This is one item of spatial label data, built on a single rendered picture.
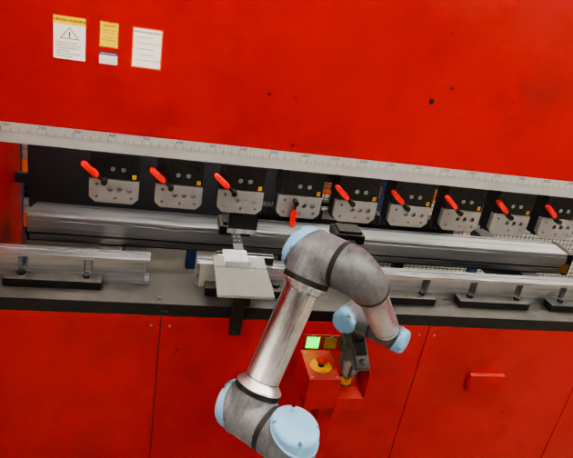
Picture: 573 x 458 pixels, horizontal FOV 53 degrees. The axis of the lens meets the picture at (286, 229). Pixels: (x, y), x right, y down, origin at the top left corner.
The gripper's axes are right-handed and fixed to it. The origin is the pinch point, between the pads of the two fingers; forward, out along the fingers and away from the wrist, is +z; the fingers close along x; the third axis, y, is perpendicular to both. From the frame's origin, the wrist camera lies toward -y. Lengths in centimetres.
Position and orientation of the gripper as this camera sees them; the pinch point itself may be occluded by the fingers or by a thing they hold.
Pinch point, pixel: (347, 377)
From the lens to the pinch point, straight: 196.1
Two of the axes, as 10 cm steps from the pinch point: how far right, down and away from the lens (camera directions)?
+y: -1.6, -5.0, 8.5
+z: -1.7, 8.6, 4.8
